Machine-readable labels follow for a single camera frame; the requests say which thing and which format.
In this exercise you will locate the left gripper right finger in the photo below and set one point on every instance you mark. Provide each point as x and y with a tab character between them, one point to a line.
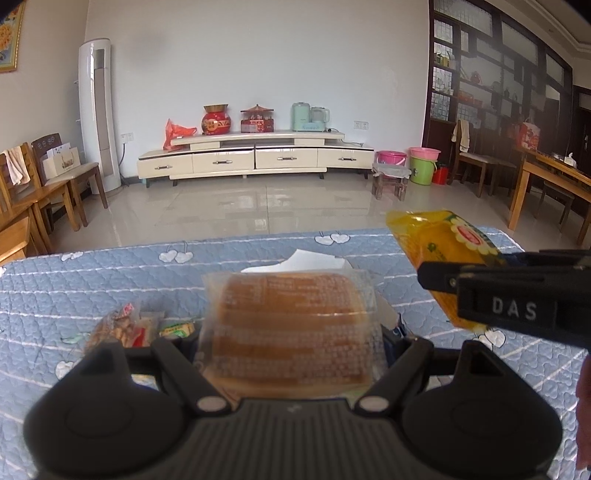
411	362

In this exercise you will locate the red plastic bag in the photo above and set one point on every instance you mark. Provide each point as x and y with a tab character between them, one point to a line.
174	131

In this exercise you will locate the green label square biscuit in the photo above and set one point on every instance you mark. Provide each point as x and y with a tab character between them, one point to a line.
180	330

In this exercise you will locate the sliced bread clear pack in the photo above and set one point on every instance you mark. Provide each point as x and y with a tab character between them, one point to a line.
291	335

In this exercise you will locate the framed flower painting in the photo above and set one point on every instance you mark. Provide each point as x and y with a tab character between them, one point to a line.
10	31

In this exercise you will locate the blue sandwich cookie pack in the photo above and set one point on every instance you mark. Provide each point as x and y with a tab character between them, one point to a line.
400	330

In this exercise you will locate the white wafer red label pack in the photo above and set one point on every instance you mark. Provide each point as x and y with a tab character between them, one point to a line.
146	328

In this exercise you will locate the white paper gift bag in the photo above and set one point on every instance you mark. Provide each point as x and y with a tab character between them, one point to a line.
60	160

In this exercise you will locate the yellow orange jelly pack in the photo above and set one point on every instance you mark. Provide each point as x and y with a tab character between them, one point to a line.
441	236

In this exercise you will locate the mint green kitchen appliance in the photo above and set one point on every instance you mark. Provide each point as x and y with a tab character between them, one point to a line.
305	118

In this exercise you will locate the white cardboard tray box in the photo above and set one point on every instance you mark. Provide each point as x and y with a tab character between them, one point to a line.
304	261

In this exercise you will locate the dark chair with bag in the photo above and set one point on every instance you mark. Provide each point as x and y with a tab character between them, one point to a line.
85	173

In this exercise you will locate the red round jar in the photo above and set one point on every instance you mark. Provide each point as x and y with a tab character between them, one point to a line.
216	120

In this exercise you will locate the white standing air conditioner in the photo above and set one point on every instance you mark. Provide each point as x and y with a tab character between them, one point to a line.
96	110

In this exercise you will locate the cream tv cabinet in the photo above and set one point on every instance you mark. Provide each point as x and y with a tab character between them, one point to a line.
248	154

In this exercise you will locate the small wooden stool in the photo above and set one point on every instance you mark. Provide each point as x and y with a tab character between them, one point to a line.
394	177

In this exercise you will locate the green plastic bucket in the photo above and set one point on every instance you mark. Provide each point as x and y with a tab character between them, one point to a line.
423	163

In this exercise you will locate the wooden dining table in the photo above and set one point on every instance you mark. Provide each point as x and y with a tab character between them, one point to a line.
534	164

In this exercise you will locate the pink plastic basin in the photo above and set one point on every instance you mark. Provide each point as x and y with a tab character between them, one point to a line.
390	157

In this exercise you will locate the blue quilted table cover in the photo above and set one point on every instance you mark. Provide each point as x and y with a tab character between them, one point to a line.
51	304

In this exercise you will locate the red pavilion gift box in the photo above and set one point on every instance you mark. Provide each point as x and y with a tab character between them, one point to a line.
257	119

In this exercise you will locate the dark chair by shelf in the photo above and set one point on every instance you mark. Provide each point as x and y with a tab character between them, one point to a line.
461	140

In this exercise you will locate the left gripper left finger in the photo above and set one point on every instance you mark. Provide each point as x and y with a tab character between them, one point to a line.
168	360

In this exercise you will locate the dark wooden display shelf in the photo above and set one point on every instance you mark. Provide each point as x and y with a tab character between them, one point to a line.
497	67

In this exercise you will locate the brown cookies clear bag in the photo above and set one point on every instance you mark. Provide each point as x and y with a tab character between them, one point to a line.
120	325

